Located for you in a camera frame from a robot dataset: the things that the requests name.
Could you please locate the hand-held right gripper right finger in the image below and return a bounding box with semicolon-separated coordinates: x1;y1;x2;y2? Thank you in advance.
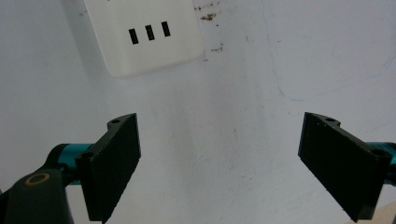
297;111;396;223

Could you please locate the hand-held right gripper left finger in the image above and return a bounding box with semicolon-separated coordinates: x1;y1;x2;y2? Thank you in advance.
46;112;142;224

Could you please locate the white power strip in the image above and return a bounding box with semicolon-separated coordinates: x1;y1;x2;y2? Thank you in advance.
83;0;205;78

